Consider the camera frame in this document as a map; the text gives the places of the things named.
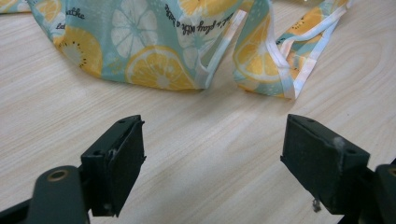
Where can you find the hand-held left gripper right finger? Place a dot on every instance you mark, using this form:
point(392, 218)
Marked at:
point(320, 168)

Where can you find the lemon print cloth bag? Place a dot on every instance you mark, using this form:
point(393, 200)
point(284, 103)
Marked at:
point(149, 46)

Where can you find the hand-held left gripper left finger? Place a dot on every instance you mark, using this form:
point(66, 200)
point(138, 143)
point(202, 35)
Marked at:
point(115, 168)

